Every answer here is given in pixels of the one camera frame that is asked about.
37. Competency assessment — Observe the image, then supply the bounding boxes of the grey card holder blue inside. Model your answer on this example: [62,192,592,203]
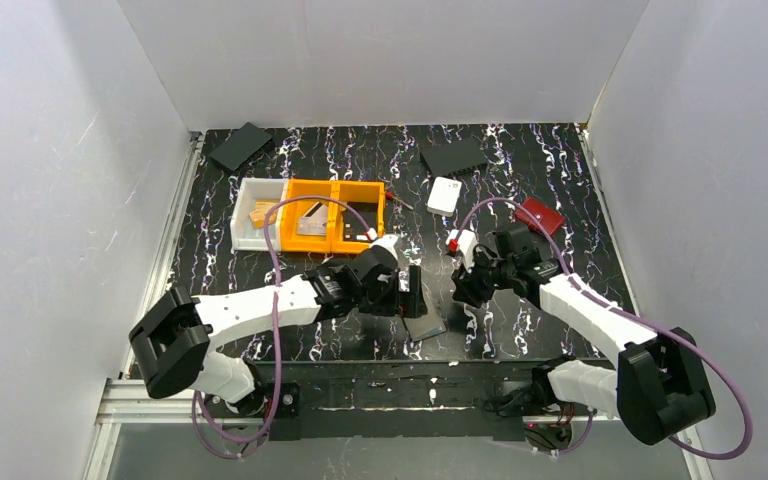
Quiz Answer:
[401,292,446,342]

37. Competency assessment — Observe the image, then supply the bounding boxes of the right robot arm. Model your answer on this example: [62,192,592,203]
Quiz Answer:
[446,225,716,445]

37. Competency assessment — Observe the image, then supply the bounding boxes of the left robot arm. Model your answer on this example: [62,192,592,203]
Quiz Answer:
[128,242,429,403]

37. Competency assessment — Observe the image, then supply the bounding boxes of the black cards in orange bin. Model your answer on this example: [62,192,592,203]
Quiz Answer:
[341,202,378,243]

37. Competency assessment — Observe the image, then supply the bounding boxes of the red card holder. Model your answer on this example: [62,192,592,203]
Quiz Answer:
[514,197,565,237]

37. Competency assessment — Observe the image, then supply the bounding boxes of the white card holder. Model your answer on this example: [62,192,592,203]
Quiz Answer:
[426,177,463,217]

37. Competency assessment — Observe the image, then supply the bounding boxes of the silver cards in orange bin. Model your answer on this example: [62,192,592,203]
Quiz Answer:
[296,202,328,237]

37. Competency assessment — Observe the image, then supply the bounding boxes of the black card case far centre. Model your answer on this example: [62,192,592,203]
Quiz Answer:
[420,138,488,178]

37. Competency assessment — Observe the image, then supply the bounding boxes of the black card case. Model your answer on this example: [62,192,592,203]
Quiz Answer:
[420,138,488,178]
[208,122,274,174]

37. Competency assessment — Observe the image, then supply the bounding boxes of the tan cards in white bin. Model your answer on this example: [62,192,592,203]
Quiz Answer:
[248,200,281,230]

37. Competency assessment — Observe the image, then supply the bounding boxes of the black card case far left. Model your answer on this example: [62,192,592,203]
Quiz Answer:
[208,122,274,174]

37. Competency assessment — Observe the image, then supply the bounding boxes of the orange double bin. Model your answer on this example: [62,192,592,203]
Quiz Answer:
[280,179,386,254]

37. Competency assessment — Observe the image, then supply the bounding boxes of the white plastic bin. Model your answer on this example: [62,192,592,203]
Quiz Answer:
[230,178,289,252]

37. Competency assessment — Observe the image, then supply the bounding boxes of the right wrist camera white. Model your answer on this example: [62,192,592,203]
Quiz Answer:
[446,229,478,272]

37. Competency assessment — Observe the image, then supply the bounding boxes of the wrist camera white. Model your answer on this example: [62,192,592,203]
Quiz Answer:
[446,229,478,272]
[369,234,401,267]

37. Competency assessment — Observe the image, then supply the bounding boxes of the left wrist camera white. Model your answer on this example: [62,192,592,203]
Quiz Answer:
[369,234,401,267]

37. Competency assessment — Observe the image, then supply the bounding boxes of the red handled small tool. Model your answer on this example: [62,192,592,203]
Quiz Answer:
[385,191,414,211]

